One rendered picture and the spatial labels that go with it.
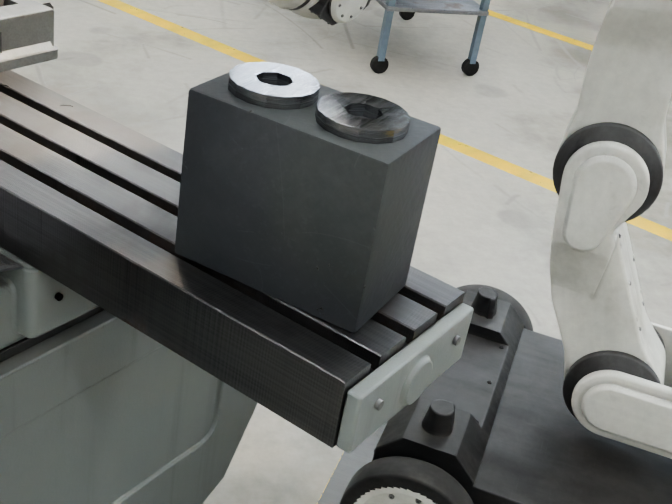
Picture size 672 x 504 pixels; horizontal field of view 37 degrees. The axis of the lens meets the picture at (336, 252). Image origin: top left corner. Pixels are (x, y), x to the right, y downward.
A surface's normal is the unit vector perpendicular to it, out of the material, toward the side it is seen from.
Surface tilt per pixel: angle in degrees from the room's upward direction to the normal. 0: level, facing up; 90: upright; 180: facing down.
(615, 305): 90
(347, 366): 0
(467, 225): 0
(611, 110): 90
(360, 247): 90
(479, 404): 0
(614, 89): 90
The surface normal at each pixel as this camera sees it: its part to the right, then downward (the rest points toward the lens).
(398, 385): 0.80, 0.40
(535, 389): 0.15, -0.85
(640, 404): -0.32, 0.44
